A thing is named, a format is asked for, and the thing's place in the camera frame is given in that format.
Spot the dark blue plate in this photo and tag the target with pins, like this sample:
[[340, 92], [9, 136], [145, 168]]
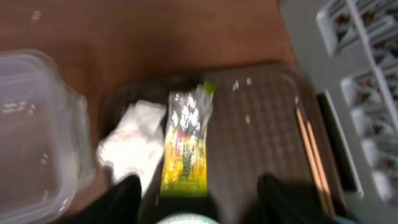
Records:
[[343, 220]]

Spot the light blue rice bowl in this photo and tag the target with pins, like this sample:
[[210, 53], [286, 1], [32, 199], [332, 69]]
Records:
[[187, 218]]

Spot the yellow snack wrapper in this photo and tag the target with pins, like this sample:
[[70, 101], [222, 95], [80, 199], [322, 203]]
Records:
[[184, 172]]

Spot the white tissue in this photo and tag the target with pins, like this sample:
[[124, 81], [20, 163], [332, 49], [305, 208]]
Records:
[[136, 145]]

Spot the grey dishwasher rack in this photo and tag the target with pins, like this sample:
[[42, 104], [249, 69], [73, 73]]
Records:
[[349, 51]]

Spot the clear plastic bin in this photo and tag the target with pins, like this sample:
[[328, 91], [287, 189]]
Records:
[[46, 150]]

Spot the brown serving tray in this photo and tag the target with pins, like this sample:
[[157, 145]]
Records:
[[253, 130]]

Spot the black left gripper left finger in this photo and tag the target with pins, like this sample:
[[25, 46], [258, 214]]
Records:
[[119, 205]]

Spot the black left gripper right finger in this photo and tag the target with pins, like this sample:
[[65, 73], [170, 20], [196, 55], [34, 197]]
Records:
[[283, 203]]

